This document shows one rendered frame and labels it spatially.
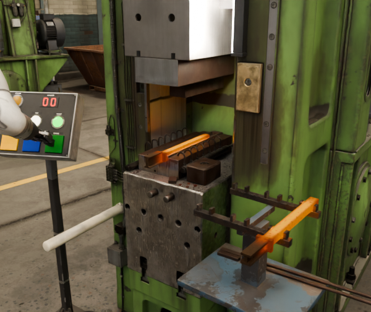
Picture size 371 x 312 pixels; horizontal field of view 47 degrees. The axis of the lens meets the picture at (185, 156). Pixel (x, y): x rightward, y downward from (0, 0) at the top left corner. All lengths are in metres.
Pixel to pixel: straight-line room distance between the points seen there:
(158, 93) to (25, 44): 4.75
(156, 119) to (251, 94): 0.53
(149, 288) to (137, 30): 1.05
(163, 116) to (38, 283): 1.36
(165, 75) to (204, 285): 0.74
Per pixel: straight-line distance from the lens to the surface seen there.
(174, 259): 1.73
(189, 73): 1.60
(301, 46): 1.47
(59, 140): 1.83
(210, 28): 1.61
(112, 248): 2.21
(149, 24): 1.60
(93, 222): 1.97
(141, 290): 1.95
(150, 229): 1.74
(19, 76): 6.44
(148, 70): 1.62
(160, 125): 1.92
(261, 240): 1.12
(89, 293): 2.62
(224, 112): 2.02
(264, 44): 1.52
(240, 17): 1.51
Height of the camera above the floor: 1.52
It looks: 19 degrees down
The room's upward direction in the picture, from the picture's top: straight up
